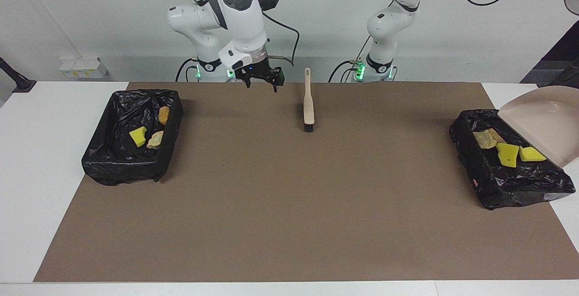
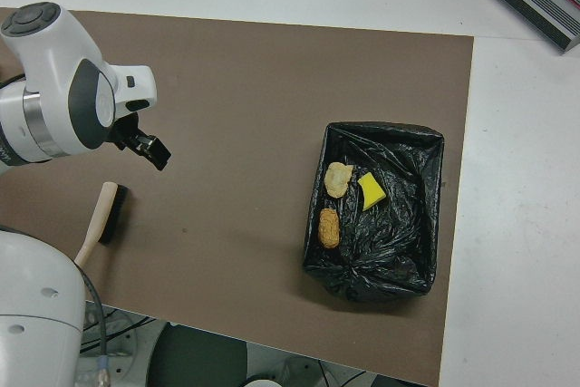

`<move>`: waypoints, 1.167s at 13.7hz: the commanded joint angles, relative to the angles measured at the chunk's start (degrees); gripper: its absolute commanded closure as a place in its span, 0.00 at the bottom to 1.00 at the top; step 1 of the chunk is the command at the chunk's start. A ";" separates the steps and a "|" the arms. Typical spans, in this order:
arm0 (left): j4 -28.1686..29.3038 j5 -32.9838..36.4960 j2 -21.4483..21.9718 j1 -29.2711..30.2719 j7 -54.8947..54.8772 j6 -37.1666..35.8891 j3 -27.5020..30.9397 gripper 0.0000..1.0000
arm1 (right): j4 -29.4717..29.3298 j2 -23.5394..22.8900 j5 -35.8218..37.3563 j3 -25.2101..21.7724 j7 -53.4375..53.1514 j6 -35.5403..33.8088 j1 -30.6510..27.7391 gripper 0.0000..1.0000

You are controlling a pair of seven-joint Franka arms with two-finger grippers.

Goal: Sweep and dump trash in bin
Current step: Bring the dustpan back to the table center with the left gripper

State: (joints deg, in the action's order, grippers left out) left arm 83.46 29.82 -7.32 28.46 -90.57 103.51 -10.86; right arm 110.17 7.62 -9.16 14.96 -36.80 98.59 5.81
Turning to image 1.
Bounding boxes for black camera stand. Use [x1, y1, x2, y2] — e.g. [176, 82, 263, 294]
[545, 58, 579, 89]
[0, 57, 37, 94]

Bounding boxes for yellow sponge piece with hole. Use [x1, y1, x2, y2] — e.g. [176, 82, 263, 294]
[497, 143, 520, 168]

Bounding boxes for black left base cables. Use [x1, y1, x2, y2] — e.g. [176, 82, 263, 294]
[328, 59, 362, 82]

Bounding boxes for small yellow sponge wedge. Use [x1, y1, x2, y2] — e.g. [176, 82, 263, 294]
[129, 126, 148, 148]

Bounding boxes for beige plastic dustpan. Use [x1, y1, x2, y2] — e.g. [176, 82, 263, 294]
[498, 86, 579, 168]

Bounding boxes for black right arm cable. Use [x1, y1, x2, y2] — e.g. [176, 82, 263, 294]
[162, 0, 300, 67]

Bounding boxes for black base cables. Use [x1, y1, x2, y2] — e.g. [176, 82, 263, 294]
[176, 57, 199, 82]
[328, 59, 362, 82]

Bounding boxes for brown table mat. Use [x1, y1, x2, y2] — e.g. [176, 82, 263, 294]
[34, 82, 579, 283]

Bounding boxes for black lined bin pink mark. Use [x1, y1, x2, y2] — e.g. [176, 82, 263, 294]
[449, 109, 576, 210]

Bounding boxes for black bag lined bin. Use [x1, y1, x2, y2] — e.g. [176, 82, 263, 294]
[82, 89, 184, 186]

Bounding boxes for yellow notched sponge piece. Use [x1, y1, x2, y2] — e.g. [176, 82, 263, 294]
[519, 146, 547, 162]

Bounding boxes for white power strip box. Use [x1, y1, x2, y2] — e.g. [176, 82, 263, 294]
[60, 57, 109, 79]

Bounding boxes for black right base cables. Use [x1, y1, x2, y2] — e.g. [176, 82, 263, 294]
[176, 57, 199, 82]

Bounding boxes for beige brush black bristles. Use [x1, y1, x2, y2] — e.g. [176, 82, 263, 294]
[303, 67, 316, 133]

